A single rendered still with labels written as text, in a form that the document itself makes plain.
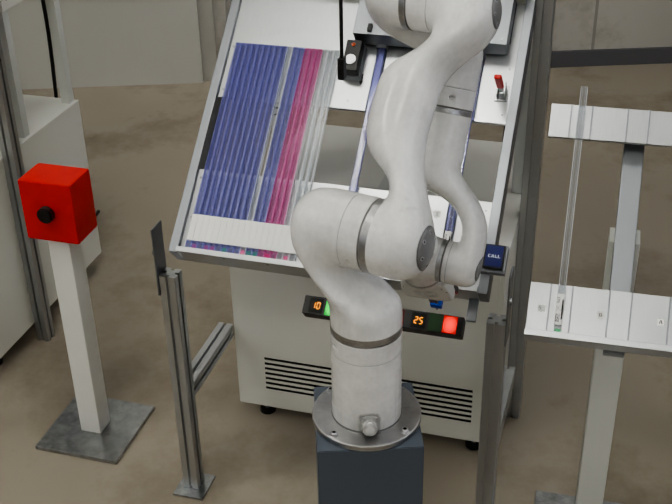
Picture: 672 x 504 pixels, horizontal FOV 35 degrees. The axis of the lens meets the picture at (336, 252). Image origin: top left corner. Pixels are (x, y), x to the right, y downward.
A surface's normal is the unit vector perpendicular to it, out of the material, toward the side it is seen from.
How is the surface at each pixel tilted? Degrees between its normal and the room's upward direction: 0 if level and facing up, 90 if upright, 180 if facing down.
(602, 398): 90
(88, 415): 90
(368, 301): 30
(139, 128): 0
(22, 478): 0
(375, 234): 56
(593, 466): 90
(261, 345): 90
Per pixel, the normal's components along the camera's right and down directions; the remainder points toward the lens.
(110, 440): -0.02, -0.86
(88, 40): 0.05, 0.50
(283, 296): -0.28, 0.49
